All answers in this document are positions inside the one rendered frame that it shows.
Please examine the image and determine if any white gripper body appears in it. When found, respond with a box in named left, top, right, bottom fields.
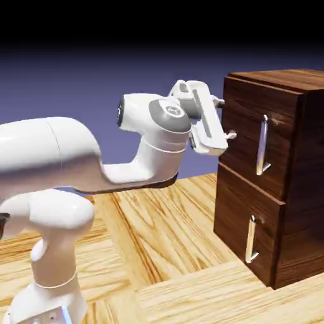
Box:
left=186, top=80, right=229, bottom=156

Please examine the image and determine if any large dark wood cabinet door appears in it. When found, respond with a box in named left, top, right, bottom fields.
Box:
left=219, top=76, right=304, bottom=201

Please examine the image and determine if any dark wood cabinet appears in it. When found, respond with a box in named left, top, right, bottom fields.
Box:
left=213, top=68, right=324, bottom=291

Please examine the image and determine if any small dark wood cabinet door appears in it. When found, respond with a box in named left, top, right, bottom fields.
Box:
left=213, top=163, right=287, bottom=289

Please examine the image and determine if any long silver door handle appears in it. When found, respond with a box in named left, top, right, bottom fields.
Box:
left=255, top=114, right=272, bottom=177

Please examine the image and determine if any short silver door handle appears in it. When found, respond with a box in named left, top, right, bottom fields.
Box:
left=244, top=215, right=260, bottom=265

